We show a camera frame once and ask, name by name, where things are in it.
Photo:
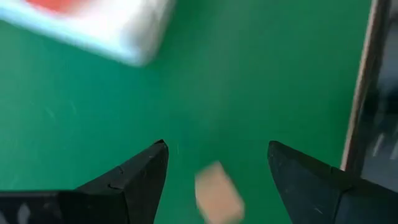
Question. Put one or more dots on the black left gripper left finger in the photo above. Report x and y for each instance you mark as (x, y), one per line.
(133, 193)

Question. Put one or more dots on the tan wooden block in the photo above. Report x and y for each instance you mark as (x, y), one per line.
(217, 196)

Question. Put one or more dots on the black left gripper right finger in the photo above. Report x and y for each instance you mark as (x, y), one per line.
(311, 193)

